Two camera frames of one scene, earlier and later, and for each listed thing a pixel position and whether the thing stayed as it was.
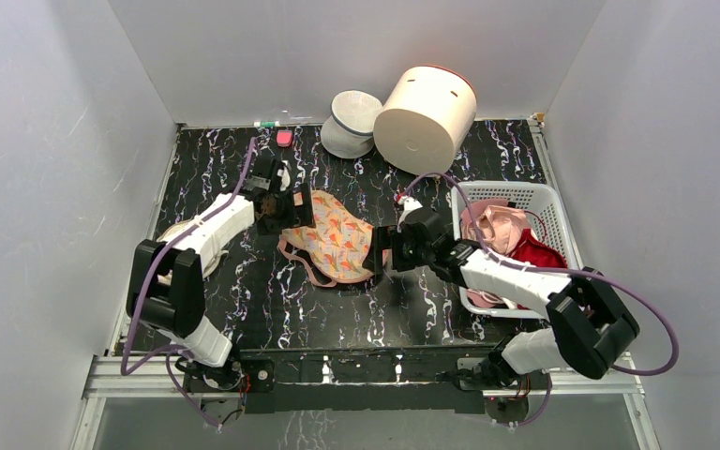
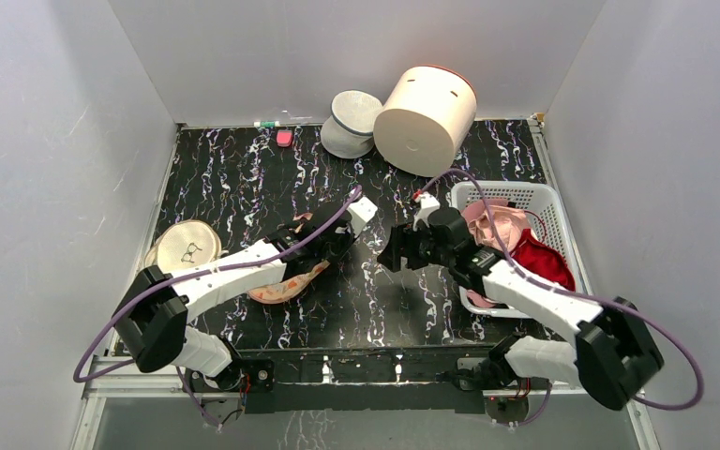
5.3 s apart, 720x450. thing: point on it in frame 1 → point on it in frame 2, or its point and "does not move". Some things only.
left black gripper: x=299 y=216 → x=349 y=234
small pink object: x=284 y=138 does not move
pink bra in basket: x=502 y=225 does not move
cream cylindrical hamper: x=429 y=113 does not move
